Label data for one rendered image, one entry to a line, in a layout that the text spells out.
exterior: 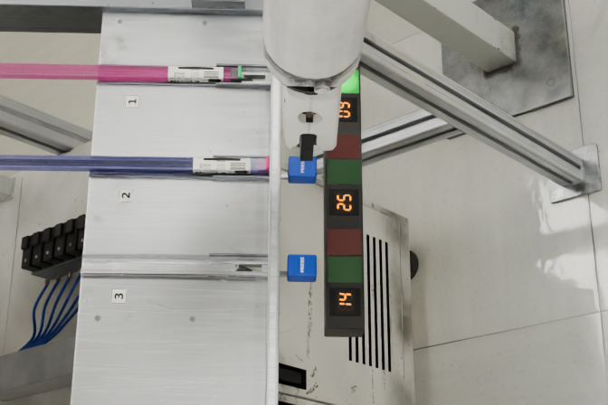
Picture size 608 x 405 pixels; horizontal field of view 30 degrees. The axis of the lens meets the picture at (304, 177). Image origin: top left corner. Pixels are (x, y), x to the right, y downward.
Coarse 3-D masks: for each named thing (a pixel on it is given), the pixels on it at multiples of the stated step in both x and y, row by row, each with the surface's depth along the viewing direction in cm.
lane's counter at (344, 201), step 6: (330, 192) 121; (336, 192) 121; (342, 192) 121; (348, 192) 121; (354, 192) 121; (330, 198) 121; (336, 198) 121; (342, 198) 121; (348, 198) 121; (354, 198) 121; (330, 204) 121; (336, 204) 121; (342, 204) 121; (348, 204) 121; (354, 204) 121; (330, 210) 120; (336, 210) 120; (342, 210) 120; (348, 210) 120; (354, 210) 120
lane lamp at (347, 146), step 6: (342, 138) 124; (348, 138) 124; (354, 138) 124; (342, 144) 123; (348, 144) 123; (354, 144) 123; (330, 150) 123; (336, 150) 123; (342, 150) 123; (348, 150) 123; (354, 150) 123; (330, 156) 123; (336, 156) 123; (342, 156) 123; (348, 156) 123; (354, 156) 123
